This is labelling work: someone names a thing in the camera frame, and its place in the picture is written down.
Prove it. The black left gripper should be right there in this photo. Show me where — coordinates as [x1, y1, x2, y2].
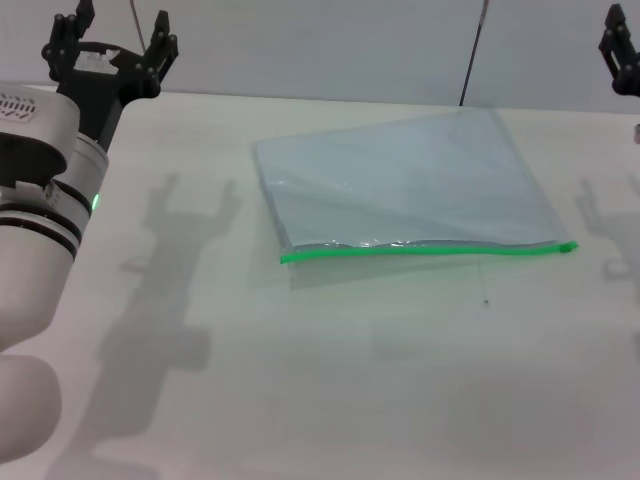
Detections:
[40, 0, 180, 151]

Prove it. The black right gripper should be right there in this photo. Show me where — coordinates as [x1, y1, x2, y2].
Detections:
[598, 3, 640, 97]

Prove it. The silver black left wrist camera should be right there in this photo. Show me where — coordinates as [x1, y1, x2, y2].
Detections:
[0, 79, 82, 189]

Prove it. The clear green-zip document bag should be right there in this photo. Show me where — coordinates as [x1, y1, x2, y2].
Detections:
[252, 107, 580, 265]

